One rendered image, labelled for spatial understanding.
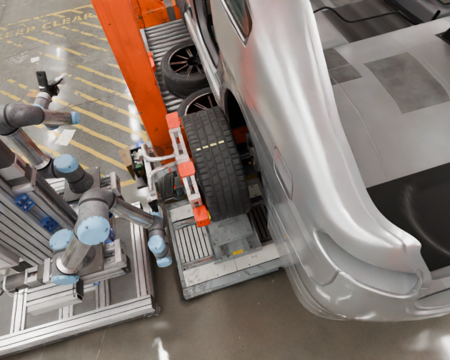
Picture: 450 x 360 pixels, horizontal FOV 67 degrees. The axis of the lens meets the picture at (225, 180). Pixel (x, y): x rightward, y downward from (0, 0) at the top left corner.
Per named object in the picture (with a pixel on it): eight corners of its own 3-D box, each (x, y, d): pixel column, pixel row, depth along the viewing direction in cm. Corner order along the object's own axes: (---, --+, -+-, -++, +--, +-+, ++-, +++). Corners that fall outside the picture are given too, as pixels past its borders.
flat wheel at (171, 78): (153, 79, 349) (146, 60, 330) (203, 51, 369) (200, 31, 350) (190, 111, 316) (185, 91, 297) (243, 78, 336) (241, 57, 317)
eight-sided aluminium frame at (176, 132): (211, 230, 208) (195, 180, 164) (201, 233, 208) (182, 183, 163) (191, 165, 240) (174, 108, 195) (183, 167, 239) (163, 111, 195)
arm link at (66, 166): (81, 181, 197) (70, 168, 186) (59, 183, 199) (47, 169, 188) (86, 165, 204) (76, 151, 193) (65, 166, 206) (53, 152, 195)
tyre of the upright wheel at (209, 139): (221, 143, 247) (251, 226, 219) (191, 152, 246) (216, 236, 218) (213, 81, 188) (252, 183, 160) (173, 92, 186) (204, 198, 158)
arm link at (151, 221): (72, 186, 143) (150, 222, 180) (71, 207, 136) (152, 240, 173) (92, 172, 139) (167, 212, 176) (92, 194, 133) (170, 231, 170)
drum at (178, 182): (198, 186, 203) (193, 173, 192) (163, 196, 202) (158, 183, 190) (193, 169, 212) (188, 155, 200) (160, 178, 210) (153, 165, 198)
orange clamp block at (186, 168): (196, 174, 175) (196, 173, 166) (181, 178, 174) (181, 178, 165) (192, 161, 175) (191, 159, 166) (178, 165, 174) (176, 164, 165)
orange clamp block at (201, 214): (207, 210, 189) (211, 223, 184) (193, 214, 189) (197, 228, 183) (205, 203, 183) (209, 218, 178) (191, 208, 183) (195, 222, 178)
